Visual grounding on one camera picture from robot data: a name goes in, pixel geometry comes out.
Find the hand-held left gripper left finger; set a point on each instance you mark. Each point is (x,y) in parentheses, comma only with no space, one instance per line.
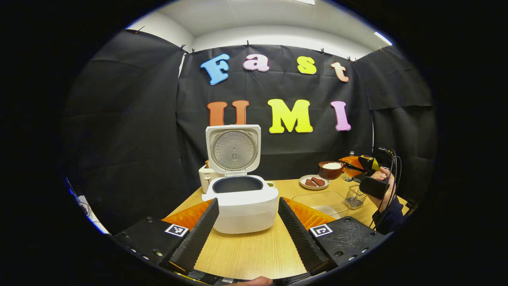
(198,238)

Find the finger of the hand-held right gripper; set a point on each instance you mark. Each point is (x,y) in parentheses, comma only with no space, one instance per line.
(351,161)

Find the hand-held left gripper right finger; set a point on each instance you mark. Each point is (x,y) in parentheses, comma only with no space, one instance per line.
(299,238)

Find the clear rice container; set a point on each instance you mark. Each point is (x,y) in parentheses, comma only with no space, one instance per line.
(309,198)

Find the white rice cooker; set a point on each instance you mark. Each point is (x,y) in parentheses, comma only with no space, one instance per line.
(246,214)

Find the brown meat piece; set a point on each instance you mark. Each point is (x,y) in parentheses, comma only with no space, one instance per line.
(310,183)
(318,181)

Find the white round plate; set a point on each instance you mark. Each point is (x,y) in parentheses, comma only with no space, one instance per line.
(303,184)

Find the white toaster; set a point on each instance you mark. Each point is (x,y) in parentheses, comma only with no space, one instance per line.
(206,178)

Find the ceiling light panel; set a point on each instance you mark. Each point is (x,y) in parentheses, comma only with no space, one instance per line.
(305,1)
(383,38)

